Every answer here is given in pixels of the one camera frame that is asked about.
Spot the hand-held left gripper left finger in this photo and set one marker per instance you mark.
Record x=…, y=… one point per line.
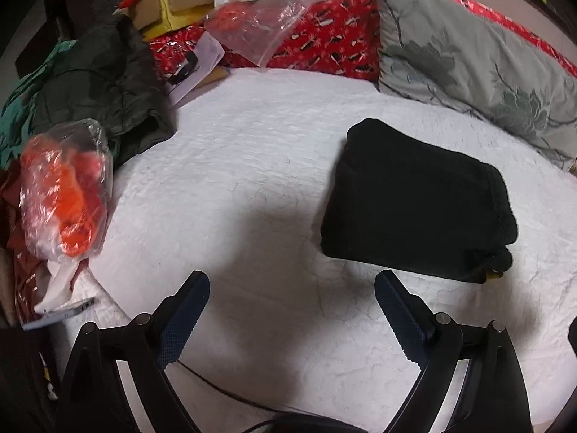
x=182, y=324

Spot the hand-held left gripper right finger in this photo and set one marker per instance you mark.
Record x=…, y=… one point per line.
x=401, y=320

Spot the black pants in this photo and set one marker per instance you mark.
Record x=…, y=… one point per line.
x=405, y=198

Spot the light blue flat box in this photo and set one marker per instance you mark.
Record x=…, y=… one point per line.
x=58, y=313

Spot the dark red shiny cloth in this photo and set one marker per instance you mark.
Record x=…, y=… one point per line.
x=22, y=275

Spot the black bag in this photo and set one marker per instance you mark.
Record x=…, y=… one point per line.
x=22, y=379

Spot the white quilted blanket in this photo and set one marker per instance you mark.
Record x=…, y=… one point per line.
x=252, y=167

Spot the plastic bag with orange contents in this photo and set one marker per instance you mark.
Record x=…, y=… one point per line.
x=257, y=22
x=67, y=189

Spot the brown envelope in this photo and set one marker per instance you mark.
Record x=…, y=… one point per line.
x=216, y=75

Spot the dark green jacket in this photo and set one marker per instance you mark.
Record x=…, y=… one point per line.
x=112, y=76

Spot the white paper packet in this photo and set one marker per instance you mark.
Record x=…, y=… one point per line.
x=205, y=54

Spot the grey floral pillow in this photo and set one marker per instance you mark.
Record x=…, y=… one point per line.
x=450, y=49

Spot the teal cloth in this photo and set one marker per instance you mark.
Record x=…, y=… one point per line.
x=22, y=99

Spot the red printed blanket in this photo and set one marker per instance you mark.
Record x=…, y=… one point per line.
x=333, y=31

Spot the yellow cardboard box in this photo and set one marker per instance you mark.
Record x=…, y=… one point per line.
x=171, y=9

